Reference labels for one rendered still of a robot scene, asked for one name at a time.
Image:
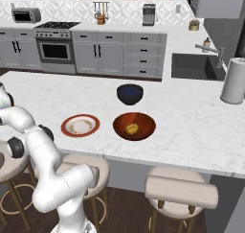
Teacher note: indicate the plant in gold pot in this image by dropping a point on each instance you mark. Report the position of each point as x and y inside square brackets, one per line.
[194, 25]

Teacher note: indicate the grey base cupboard run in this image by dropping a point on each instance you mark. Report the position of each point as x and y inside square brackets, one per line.
[19, 48]
[121, 54]

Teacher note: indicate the grey toaster oven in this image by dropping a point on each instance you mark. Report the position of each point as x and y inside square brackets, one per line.
[26, 15]

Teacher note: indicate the steel stove with oven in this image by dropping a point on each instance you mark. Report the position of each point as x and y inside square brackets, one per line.
[55, 48]

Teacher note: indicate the white soap bottle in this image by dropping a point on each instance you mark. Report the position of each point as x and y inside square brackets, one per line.
[207, 45]

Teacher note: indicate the yellow squash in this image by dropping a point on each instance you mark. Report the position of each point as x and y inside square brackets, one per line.
[132, 128]

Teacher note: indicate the brown wooden plate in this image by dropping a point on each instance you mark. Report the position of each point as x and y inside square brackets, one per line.
[143, 125]

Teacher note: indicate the grey metal tap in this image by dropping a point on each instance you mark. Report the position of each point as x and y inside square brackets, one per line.
[217, 53]

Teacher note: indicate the dark blue bowl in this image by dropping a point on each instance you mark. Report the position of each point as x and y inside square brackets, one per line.
[129, 94]

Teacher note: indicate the grey coffee machine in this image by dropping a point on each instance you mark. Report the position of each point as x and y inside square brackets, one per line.
[149, 14]

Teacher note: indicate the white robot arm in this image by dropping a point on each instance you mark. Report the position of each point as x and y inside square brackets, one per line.
[44, 166]

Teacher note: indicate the grey wall cupboard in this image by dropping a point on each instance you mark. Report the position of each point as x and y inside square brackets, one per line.
[220, 2]

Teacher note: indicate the brown knife block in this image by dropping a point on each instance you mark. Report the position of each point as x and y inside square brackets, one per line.
[101, 19]

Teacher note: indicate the white paper towel roll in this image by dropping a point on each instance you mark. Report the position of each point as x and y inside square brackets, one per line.
[234, 81]

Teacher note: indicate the dark grey sink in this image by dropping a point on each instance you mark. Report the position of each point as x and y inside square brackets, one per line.
[191, 67]

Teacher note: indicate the beige round stool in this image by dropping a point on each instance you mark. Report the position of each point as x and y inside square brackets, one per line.
[12, 179]
[97, 169]
[178, 192]

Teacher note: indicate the rail with hanging tools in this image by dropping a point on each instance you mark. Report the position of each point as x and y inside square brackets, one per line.
[101, 7]

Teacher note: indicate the red-rimmed white plate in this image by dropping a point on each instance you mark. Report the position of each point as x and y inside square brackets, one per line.
[80, 125]

